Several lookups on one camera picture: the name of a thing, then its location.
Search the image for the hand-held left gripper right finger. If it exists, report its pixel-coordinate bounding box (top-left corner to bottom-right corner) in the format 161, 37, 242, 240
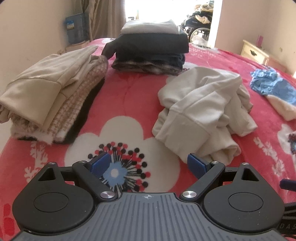
179, 153, 260, 202

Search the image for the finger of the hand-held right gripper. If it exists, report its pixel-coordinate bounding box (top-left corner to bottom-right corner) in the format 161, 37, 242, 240
279, 179, 296, 191

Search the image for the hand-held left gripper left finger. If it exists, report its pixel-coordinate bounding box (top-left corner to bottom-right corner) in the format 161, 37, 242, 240
37, 152, 118, 202

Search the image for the white sweatshirt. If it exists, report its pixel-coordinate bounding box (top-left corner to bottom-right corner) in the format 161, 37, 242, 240
151, 67, 258, 164

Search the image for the black folded garment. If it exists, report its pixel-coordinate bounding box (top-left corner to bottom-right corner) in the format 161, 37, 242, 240
17, 79, 105, 144

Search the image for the red floral blanket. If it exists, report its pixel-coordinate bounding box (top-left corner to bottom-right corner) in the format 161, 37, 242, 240
0, 37, 296, 241

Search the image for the cream cloth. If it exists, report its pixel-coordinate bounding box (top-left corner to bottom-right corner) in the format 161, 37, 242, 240
266, 94, 296, 121

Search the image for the beige folded garment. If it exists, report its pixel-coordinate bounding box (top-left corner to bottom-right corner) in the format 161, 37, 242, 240
0, 45, 109, 130

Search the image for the blue cloth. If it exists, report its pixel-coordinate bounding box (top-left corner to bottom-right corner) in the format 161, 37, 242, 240
250, 69, 296, 103

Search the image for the plaid folded garment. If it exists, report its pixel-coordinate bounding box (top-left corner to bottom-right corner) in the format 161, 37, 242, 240
111, 58, 183, 76

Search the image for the dark blue folded garment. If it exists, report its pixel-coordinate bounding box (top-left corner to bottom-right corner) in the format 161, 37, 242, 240
117, 53, 186, 70

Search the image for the white water dispenser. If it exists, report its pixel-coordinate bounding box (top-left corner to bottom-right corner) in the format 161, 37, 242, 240
65, 41, 91, 52

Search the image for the clear plastic bag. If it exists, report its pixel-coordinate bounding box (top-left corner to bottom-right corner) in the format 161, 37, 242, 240
191, 37, 210, 48

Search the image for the cream nightstand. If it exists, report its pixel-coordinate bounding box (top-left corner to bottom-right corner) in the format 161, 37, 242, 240
240, 39, 271, 65

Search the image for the blue water bottle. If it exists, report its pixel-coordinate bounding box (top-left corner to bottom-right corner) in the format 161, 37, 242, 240
65, 13, 89, 45

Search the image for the wheelchair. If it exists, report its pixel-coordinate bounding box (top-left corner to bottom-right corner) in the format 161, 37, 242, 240
179, 9, 212, 43

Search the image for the white folded garment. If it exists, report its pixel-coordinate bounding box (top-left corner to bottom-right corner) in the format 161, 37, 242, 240
121, 20, 178, 35

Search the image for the beige curtain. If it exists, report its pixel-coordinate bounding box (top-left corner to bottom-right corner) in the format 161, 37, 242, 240
84, 0, 126, 41

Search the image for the heap of jackets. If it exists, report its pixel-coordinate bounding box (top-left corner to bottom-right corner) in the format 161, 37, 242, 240
196, 3, 214, 24

